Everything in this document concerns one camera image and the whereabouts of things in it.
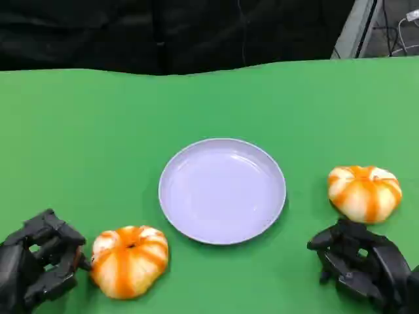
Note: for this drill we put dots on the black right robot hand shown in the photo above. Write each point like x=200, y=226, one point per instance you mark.
x=386, y=261

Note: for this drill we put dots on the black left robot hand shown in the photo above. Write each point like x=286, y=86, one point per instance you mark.
x=13, y=271

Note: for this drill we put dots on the orange white toy bread roll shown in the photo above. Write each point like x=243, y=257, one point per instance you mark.
x=363, y=196
x=131, y=265

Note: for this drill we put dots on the green table cloth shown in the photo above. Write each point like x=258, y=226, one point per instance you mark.
x=98, y=137

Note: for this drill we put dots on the lilac plate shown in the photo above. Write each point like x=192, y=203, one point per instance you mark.
x=222, y=193

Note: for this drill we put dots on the white plug adapter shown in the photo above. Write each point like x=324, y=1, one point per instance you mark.
x=413, y=15

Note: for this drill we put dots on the black backdrop curtain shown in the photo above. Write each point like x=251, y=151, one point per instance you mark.
x=98, y=32

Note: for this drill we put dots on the grey metal frame post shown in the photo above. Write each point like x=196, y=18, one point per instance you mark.
x=355, y=29

